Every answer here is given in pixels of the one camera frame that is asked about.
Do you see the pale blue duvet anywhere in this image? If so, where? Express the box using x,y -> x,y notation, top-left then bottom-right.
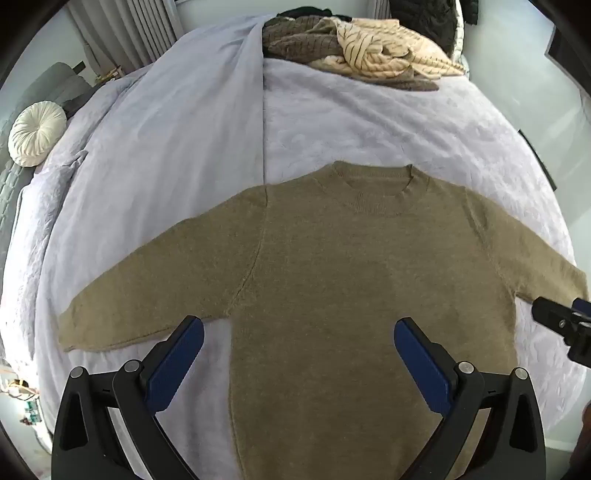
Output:
27,13 -> 279,444

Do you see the cream striped garment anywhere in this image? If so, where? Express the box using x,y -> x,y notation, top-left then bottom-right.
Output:
308,17 -> 465,80

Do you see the grey quilted pillow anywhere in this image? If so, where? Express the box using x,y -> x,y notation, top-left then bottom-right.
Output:
0,159 -> 34,263

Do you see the olive knit sweater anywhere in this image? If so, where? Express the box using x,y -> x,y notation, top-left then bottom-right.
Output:
59,162 -> 588,479

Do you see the black jacket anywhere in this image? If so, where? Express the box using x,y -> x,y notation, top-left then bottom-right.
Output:
389,0 -> 479,47

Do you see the round white pleated cushion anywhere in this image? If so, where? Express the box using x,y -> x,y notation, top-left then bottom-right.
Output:
7,101 -> 67,168

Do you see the grey curtain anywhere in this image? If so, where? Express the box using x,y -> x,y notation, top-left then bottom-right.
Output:
66,0 -> 184,76

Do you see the lavender fleece blanket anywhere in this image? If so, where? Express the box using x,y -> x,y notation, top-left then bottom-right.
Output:
174,57 -> 576,480

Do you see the grey upholstered headboard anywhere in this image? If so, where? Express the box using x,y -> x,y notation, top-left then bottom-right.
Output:
1,62 -> 91,158

